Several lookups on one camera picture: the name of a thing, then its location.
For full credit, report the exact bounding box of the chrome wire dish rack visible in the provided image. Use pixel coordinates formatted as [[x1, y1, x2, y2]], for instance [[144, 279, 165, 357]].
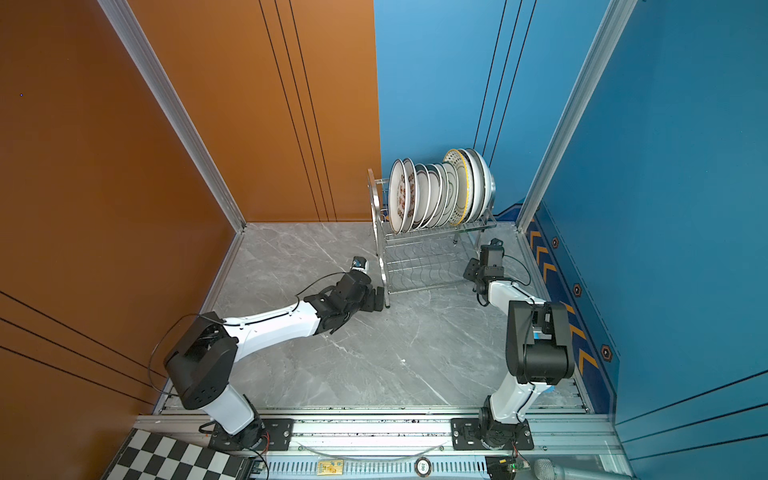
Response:
[[366, 169, 497, 307]]

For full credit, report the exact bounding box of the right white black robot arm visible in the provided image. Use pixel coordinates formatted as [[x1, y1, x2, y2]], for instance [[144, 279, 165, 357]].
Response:
[[464, 238, 575, 450]]

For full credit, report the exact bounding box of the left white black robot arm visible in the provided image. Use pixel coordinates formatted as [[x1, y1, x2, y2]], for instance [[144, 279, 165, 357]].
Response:
[[163, 268, 385, 450]]

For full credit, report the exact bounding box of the large white plate black rim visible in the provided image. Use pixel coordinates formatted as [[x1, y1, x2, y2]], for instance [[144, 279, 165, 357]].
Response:
[[466, 148, 496, 222]]

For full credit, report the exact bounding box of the white plate grey pattern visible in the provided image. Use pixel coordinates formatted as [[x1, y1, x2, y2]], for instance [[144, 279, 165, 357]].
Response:
[[437, 162, 458, 227]]

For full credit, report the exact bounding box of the yellow rim dotted plate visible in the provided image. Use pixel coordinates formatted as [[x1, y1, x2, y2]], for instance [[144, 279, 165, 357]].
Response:
[[443, 149, 474, 226]]

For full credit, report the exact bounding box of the white plate dark rim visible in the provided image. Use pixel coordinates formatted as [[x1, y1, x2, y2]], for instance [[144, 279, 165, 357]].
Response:
[[414, 164, 442, 229]]

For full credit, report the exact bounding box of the black white checkerboard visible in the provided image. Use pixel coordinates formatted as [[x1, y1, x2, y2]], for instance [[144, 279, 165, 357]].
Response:
[[102, 429, 253, 480]]

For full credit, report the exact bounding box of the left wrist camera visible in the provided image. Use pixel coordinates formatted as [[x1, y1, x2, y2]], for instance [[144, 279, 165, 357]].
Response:
[[352, 256, 368, 273]]

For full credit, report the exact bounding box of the aluminium front rail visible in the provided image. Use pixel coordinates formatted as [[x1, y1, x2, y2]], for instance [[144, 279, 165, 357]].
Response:
[[133, 407, 631, 479]]

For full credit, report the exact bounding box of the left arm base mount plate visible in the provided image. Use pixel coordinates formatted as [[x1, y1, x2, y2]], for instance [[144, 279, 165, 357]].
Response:
[[208, 417, 294, 453]]

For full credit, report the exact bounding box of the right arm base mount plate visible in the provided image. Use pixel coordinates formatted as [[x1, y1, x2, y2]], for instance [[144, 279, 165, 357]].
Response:
[[450, 417, 535, 451]]

